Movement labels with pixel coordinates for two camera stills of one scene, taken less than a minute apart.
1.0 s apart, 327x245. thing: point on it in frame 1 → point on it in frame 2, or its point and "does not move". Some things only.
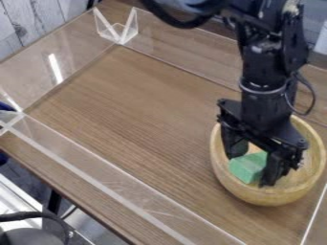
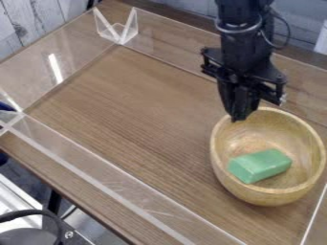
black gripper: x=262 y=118 → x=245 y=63
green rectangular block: x=248 y=167 does not move
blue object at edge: x=6 y=106 does not move
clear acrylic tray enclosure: x=109 y=103 does not move
